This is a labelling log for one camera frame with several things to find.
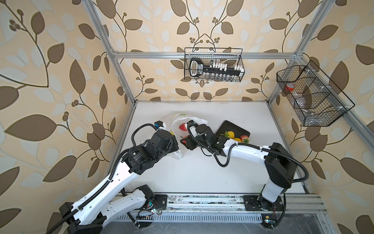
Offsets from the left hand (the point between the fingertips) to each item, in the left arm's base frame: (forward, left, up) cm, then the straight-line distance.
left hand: (179, 139), depth 69 cm
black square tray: (+27, -31, -26) cm, 49 cm away
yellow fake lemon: (+17, -32, -20) cm, 41 cm away
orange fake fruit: (+13, -35, -21) cm, 43 cm away
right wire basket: (+20, -69, +9) cm, 72 cm away
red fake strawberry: (+13, -39, -20) cm, 46 cm away
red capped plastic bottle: (+37, -65, +3) cm, 75 cm away
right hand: (+7, -1, -11) cm, 13 cm away
